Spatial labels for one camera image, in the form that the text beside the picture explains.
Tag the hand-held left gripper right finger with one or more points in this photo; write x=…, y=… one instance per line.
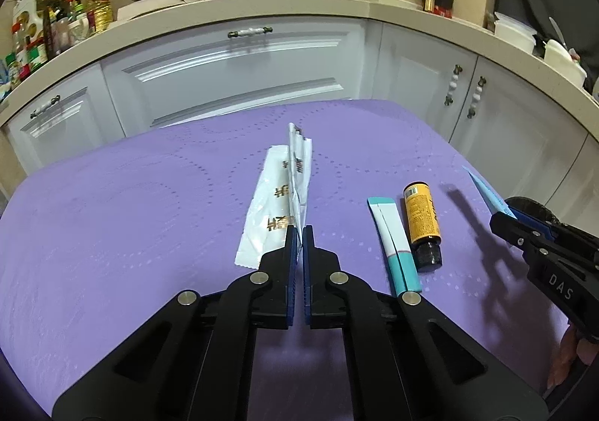
x=307, y=280

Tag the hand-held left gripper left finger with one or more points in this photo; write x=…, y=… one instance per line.
x=292, y=271

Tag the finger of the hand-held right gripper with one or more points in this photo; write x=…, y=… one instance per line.
x=533, y=222
x=514, y=231

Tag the white paper wrapper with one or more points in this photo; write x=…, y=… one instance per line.
x=266, y=215

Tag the yellow small bottle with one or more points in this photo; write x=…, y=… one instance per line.
x=421, y=215

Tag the teal white tube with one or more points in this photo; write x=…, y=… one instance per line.
x=395, y=243

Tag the white plastic bag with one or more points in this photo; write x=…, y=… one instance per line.
x=299, y=168

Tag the person's right hand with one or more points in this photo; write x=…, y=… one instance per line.
x=568, y=360

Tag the purple tablecloth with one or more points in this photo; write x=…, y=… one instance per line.
x=140, y=238

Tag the white bowl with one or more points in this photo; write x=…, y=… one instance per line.
x=564, y=65

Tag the white plastic container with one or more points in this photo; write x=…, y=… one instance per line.
x=514, y=34

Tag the grey utensil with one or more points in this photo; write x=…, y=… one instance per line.
x=558, y=33

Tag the white kitchen cabinet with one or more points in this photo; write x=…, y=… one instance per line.
x=281, y=74

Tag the red box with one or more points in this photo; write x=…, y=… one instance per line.
x=444, y=6

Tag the beige kitchen countertop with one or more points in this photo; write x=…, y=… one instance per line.
x=327, y=9

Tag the cluster of condiment bottles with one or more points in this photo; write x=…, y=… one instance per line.
x=56, y=27

